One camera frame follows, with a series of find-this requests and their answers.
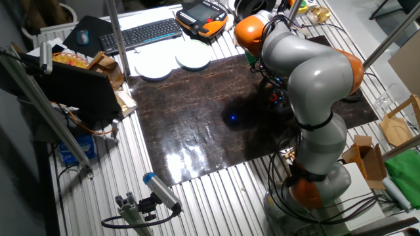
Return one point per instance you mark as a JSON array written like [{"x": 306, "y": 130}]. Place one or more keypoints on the long slanted aluminium profile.
[{"x": 42, "y": 105}]

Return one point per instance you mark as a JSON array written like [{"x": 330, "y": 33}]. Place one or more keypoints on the white gold paper packet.
[{"x": 126, "y": 101}]

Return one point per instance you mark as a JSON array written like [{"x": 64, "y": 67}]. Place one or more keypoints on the black mouse pad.
[{"x": 95, "y": 32}]

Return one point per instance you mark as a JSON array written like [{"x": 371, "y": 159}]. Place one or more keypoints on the orange black teach pendant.
[{"x": 200, "y": 14}]

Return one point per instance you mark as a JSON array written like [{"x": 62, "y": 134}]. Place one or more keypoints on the open brown cardboard box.
[{"x": 369, "y": 162}]

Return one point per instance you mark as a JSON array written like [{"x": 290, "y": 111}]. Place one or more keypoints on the dark brown marble mat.
[{"x": 197, "y": 114}]

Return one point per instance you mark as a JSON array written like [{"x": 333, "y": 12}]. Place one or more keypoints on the black office chair base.
[{"x": 393, "y": 6}]

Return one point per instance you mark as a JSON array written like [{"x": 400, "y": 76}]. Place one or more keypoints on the clear glass cup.
[{"x": 383, "y": 101}]

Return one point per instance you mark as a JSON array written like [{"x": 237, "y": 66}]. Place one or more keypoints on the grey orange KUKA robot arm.
[{"x": 315, "y": 78}]

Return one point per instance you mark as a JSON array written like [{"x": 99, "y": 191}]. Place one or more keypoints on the aluminium profile post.
[{"x": 116, "y": 32}]

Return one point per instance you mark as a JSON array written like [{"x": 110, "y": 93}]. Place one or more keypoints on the black filament spool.
[{"x": 254, "y": 8}]

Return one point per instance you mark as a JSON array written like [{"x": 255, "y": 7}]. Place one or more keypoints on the black gaming steering wheel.
[{"x": 264, "y": 93}]

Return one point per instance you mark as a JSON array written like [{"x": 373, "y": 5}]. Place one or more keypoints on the wooden plate stand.
[{"x": 395, "y": 129}]

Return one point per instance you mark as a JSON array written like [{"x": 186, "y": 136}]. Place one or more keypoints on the short aluminium profile stub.
[{"x": 131, "y": 213}]

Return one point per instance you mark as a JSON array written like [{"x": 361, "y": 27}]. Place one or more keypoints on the blue package box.
[{"x": 80, "y": 149}]

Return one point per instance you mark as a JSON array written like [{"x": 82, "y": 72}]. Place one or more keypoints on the white round plate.
[
  {"x": 193, "y": 54},
  {"x": 154, "y": 67}
]

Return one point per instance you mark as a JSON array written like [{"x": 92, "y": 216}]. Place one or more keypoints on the silver camera with blue end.
[{"x": 160, "y": 189}]

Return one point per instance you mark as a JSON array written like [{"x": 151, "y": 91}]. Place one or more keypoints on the beige board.
[{"x": 407, "y": 65}]

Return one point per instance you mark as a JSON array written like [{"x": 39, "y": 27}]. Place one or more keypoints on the black laptop screen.
[{"x": 75, "y": 88}]

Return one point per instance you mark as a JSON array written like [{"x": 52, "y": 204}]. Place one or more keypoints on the black computer keyboard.
[{"x": 141, "y": 34}]

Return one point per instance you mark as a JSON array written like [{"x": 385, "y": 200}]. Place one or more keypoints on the green yellow button box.
[{"x": 303, "y": 6}]

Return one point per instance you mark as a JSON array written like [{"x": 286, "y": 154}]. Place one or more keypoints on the white rounded object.
[{"x": 229, "y": 22}]

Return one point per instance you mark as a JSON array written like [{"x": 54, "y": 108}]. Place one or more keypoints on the white paper roll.
[{"x": 397, "y": 194}]

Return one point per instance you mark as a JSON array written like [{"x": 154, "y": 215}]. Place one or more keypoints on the blue grey computer mouse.
[{"x": 82, "y": 37}]

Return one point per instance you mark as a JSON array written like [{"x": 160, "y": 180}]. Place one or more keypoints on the silver pole with black base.
[{"x": 294, "y": 8}]

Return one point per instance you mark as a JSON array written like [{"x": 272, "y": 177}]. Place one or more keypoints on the white flat box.
[{"x": 49, "y": 46}]

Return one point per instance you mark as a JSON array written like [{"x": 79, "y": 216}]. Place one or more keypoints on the green cloth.
[{"x": 405, "y": 177}]

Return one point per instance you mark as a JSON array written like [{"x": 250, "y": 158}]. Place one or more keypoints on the green flange mount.
[{"x": 251, "y": 58}]

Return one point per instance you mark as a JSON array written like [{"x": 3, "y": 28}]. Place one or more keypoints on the slanted aluminium bar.
[{"x": 393, "y": 32}]

